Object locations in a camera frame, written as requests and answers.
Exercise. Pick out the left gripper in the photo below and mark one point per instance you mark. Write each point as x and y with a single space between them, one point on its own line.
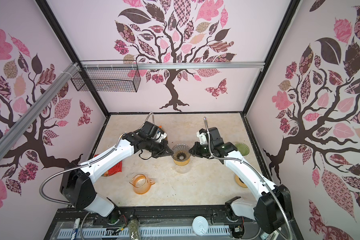
163 152

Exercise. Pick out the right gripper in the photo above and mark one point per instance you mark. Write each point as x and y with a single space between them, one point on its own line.
196 152

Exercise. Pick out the clear glass carafe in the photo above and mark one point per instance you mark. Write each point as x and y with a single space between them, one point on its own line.
182 169

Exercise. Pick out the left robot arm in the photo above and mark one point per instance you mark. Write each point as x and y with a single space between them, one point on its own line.
102 205

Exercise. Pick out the green glass dripper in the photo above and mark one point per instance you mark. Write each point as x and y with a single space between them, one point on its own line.
243 148

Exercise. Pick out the orange glass pitcher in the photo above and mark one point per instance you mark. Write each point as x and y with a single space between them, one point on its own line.
141 184

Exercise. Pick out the red snack packet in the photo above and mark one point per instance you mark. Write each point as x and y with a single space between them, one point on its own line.
115 169

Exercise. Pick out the white marker pen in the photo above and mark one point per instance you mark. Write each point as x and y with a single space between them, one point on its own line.
75 229

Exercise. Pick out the white stapler device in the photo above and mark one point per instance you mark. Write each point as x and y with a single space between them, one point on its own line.
273 236

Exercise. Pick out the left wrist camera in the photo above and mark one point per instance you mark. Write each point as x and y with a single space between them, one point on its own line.
160 137

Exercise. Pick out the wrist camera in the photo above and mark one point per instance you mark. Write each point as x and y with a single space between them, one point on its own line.
160 137
202 138

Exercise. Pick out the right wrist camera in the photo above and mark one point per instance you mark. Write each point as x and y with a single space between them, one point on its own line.
202 138

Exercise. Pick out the black wire basket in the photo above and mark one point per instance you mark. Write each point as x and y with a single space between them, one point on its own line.
120 76

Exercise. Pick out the back aluminium rail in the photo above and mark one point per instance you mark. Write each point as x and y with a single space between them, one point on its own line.
177 66

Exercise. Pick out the aluminium rail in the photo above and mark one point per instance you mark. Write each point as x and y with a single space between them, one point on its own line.
18 129
177 66

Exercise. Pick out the white cable duct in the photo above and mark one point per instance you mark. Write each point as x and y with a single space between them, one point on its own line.
145 232

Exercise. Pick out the left aluminium rail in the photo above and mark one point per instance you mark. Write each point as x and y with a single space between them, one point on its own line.
18 129

